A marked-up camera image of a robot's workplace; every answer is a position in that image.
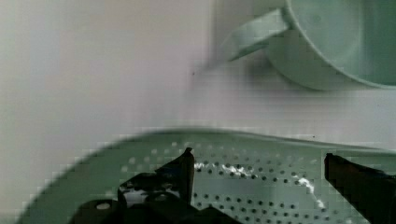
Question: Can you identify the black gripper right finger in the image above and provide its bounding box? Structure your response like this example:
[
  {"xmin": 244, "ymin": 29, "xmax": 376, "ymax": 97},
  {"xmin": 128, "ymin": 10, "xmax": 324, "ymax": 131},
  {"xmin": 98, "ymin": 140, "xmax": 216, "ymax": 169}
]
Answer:
[{"xmin": 324, "ymin": 153, "xmax": 396, "ymax": 224}]

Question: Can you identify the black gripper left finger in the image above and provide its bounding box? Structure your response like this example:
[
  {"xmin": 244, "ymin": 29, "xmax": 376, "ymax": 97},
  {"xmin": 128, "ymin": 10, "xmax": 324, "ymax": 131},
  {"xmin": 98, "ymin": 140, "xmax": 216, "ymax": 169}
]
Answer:
[{"xmin": 68, "ymin": 147, "xmax": 241, "ymax": 224}]

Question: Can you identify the green plastic strainer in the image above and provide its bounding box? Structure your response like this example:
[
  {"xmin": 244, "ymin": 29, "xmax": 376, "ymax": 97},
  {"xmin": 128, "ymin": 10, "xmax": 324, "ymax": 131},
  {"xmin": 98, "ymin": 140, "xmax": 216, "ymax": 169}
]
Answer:
[{"xmin": 16, "ymin": 129, "xmax": 395, "ymax": 224}]

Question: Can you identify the green plastic mug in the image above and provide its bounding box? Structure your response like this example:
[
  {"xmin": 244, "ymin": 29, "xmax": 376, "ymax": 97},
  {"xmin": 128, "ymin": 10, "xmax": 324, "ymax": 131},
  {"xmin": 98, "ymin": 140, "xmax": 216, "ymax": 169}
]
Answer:
[{"xmin": 221, "ymin": 0, "xmax": 396, "ymax": 91}]

